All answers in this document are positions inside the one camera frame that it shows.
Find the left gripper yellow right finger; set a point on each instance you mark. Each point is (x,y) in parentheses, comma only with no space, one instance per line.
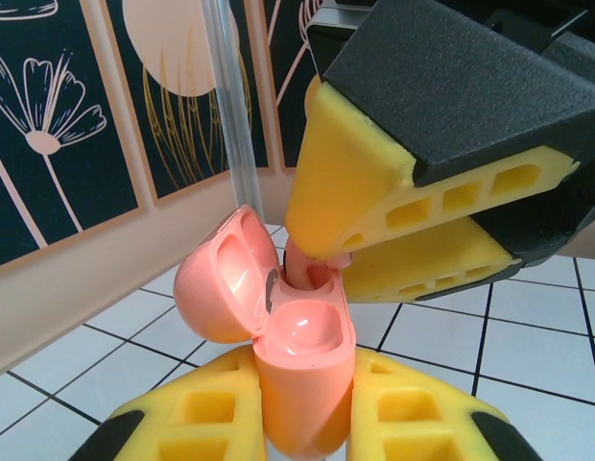
(422,413)

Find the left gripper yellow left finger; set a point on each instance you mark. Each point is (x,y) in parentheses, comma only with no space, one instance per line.
(192,413)

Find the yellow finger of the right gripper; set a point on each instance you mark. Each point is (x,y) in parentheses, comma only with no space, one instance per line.
(350,168)
(422,274)

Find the pink earbud charging case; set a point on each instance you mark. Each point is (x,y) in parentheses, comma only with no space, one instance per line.
(302,384)

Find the aluminium corner post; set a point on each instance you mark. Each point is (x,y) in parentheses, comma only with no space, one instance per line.
(240,120)

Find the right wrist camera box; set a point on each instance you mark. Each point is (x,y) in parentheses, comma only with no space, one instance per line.
(333,43)

